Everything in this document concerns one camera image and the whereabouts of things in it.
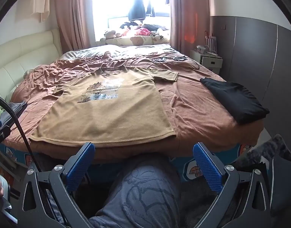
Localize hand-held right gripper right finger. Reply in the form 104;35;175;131
192;142;272;228

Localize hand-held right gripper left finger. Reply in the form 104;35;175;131
22;142;96;228

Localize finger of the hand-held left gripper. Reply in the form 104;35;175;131
0;120;12;158

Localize tan printed t-shirt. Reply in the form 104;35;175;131
29;66;179;145

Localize grey folded clothes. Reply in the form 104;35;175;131
0;101;28;125

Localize black folded clothes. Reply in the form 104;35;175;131
200;77;270;125

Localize dark hanging clothes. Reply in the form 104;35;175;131
128;0;156;21

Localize brown blanket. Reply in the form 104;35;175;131
5;44;265;164

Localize dark grey shaggy rug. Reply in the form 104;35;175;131
236;134;291;171

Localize person's grey trouser leg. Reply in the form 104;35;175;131
88;157;181;228

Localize cream padded headboard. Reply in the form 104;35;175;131
0;28;63;100

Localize white nightstand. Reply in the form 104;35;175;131
190;49;223;74

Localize grey wardrobe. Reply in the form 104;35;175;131
209;15;291;157

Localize light grey bed sheet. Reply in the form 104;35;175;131
61;44;171;60

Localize striped gift bag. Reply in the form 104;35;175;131
205;31;218;53

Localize cream bear print pillow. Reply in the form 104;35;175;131
114;34;171;46

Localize pink curtain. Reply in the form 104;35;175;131
53;0;96;53
168;0;211;55

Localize pink cloth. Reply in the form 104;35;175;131
133;27;152;36

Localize bright window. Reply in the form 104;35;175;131
90;0;171;45

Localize black braided cable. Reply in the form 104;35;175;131
0;93;44;173

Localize thin black cables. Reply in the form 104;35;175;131
117;54;200;70

